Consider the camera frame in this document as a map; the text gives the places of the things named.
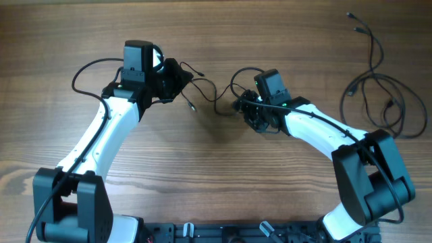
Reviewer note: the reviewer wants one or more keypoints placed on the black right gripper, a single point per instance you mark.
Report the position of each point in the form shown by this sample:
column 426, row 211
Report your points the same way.
column 258, row 126

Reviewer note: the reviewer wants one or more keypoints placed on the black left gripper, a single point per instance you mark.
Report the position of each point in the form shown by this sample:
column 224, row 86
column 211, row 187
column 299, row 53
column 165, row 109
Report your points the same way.
column 180, row 77

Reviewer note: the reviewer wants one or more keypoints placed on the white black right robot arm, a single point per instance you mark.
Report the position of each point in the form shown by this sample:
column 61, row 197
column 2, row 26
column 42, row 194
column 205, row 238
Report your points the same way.
column 372, row 179

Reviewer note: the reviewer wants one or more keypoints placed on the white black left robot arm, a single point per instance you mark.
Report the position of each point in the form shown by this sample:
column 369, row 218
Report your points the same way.
column 70, row 200

